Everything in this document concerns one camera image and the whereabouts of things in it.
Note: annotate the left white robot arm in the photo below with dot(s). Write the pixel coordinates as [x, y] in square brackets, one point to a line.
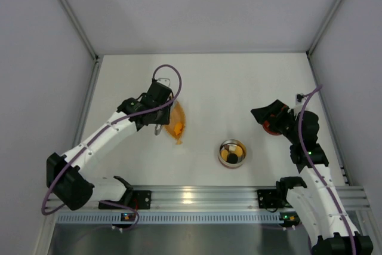
[70, 176]

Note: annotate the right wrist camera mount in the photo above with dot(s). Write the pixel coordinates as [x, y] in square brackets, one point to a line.
[299, 102]

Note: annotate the round steel lunch box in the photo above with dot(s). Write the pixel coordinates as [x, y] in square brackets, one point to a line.
[224, 146]

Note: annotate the black round food piece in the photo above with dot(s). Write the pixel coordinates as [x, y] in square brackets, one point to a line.
[232, 158]

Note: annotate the orange food chunk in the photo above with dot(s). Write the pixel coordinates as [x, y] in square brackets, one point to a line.
[178, 128]

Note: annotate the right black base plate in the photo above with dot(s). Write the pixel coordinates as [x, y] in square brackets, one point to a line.
[270, 200]

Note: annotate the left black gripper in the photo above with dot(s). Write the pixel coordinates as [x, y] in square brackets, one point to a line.
[163, 116]

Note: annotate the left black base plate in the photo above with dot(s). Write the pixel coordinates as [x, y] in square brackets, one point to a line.
[138, 200]

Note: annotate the orange leaf-shaped plate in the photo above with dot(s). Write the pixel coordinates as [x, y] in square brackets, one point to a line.
[176, 115]

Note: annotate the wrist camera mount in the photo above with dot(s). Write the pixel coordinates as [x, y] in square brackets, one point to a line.
[299, 102]
[164, 81]

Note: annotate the red round lid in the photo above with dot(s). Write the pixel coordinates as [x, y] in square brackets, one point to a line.
[267, 127]

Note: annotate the slotted grey cable duct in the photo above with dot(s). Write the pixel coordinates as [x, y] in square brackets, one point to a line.
[174, 218]

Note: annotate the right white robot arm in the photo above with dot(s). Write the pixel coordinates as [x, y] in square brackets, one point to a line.
[312, 193]

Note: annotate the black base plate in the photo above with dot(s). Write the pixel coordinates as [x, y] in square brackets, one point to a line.
[270, 200]
[138, 200]

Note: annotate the white food cube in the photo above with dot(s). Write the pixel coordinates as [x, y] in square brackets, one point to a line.
[231, 148]

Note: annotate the aluminium front rail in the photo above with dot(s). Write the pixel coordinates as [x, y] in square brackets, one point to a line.
[222, 198]

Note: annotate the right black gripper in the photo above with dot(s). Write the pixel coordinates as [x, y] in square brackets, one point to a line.
[275, 116]

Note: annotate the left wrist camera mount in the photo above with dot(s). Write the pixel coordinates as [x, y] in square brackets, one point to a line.
[164, 81]

